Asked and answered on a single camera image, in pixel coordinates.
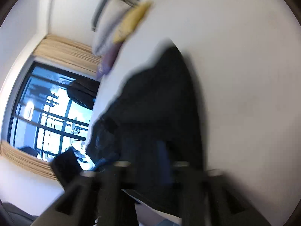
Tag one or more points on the dark navy pants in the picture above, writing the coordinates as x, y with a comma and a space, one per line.
153, 124

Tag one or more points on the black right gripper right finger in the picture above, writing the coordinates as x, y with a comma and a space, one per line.
208, 197

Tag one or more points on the white bed sheet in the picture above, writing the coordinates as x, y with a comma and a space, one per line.
246, 55

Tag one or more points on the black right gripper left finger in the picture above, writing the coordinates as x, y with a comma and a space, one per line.
95, 199

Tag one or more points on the window with dark frame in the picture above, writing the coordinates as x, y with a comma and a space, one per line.
43, 120

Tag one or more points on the purple cloth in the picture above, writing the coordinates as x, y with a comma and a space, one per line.
108, 60

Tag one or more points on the beige curtain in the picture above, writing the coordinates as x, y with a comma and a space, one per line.
68, 53

